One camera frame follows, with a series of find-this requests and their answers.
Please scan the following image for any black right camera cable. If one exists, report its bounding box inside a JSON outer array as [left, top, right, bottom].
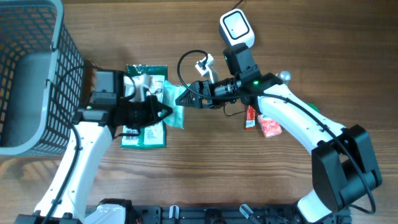
[[177, 49, 377, 215]]

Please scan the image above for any red white tube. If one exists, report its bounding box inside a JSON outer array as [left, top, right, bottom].
[[245, 106, 256, 130]]

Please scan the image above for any light teal sachet pack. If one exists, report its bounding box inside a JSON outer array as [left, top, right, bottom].
[[163, 80, 186, 129]]

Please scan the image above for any green lid jar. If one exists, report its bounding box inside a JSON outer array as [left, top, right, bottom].
[[307, 103, 320, 113]]

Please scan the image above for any dark grey mesh basket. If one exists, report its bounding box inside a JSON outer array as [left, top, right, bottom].
[[1, 1, 84, 156]]

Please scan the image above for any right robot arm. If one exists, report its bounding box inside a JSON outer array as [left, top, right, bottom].
[[175, 43, 382, 223]]

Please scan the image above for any green package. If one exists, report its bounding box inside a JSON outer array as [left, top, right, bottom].
[[121, 65, 167, 149]]

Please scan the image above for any white barcode scanner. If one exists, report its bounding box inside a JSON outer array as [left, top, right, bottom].
[[219, 9, 255, 48]]

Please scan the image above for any black left camera cable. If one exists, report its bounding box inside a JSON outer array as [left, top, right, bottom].
[[40, 64, 137, 224]]

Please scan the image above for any black camera cable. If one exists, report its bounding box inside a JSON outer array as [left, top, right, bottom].
[[40, 64, 137, 224], [177, 49, 377, 215]]

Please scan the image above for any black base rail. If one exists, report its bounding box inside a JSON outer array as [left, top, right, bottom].
[[83, 203, 352, 224]]

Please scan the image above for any small yellow bottle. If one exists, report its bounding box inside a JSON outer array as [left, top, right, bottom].
[[276, 70, 292, 85]]

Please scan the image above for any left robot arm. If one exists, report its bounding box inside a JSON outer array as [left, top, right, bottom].
[[15, 70, 172, 223]]

